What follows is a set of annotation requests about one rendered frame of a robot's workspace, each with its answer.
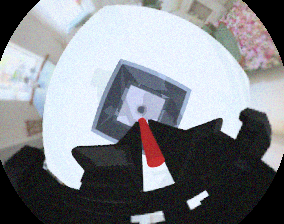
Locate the red peg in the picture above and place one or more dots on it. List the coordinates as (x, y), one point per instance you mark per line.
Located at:
(153, 154)

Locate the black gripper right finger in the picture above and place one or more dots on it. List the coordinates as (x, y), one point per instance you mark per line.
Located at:
(177, 144)

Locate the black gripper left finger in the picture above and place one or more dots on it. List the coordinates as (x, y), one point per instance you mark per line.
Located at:
(125, 154)

